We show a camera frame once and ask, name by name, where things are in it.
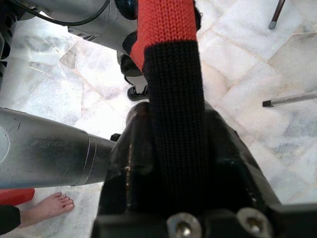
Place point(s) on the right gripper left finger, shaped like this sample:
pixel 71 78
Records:
pixel 133 153

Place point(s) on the person bare foot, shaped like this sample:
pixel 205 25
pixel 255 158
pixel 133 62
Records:
pixel 49 205

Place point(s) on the silver metal clothes rack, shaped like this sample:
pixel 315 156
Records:
pixel 289 99

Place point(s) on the red plastic object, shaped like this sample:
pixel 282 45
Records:
pixel 15 196

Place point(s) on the person black trouser leg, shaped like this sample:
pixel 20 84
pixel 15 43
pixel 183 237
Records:
pixel 8 218

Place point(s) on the silver robot right leg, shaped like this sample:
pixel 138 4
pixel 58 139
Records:
pixel 49 148

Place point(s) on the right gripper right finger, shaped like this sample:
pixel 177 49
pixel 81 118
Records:
pixel 175 111

